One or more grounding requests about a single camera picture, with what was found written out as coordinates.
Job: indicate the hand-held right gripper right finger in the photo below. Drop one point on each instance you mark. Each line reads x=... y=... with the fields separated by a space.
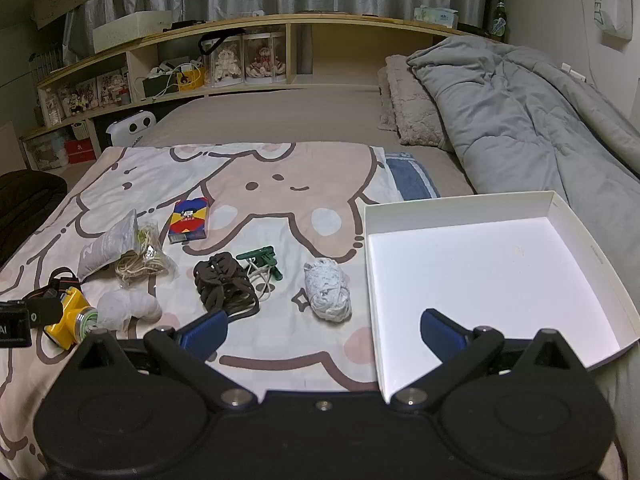
x=439 y=332

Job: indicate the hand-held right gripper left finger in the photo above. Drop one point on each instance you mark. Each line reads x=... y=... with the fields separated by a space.
x=205 y=334

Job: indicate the white shallow cardboard box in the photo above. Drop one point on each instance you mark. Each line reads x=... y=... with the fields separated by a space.
x=480 y=270

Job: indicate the green plastic clip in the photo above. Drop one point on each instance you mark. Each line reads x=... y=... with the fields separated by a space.
x=262 y=257

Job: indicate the white cloth bundle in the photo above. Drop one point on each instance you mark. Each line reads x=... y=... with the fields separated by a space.
x=327 y=290

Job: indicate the grey pouch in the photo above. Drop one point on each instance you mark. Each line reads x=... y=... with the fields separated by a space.
x=107 y=247

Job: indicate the white rolled sock ball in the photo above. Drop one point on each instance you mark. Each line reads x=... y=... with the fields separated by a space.
x=125 y=307

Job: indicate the colourful card box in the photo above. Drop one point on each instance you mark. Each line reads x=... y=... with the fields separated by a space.
x=189 y=222

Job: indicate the dark chair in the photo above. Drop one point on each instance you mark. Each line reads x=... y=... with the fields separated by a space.
x=27 y=205

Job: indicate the cartoon printed blanket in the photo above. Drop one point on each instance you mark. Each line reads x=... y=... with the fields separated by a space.
x=240 y=180

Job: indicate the clear storage bin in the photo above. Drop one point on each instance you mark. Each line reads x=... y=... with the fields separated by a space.
x=45 y=152

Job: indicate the red box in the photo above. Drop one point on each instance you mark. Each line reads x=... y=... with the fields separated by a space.
x=80 y=151

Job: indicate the white device with two holes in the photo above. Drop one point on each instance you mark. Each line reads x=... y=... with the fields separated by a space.
x=131 y=127

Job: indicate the grey fluffy pillow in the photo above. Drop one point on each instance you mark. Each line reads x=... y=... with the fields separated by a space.
x=412 y=105

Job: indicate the cartoon figure display box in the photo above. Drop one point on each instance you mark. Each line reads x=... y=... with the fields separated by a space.
x=112 y=87
x=77 y=97

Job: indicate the grey quilted duvet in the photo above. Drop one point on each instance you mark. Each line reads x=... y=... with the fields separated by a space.
x=525 y=110

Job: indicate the dark green box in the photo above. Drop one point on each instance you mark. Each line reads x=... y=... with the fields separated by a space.
x=159 y=87

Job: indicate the yellow small bag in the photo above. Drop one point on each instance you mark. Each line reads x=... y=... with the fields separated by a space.
x=191 y=80

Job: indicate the doll in clear case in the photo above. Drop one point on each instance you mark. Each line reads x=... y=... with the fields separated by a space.
x=226 y=62
x=264 y=60

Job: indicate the white oblong box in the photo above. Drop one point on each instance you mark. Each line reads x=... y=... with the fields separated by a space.
x=130 y=30

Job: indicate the tissue pack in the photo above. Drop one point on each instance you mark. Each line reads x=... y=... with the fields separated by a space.
x=435 y=16

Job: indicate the green glass bottle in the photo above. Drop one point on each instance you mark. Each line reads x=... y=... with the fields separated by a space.
x=499 y=20

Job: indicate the wooden headboard shelf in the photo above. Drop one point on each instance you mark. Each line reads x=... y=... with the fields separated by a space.
x=300 y=25

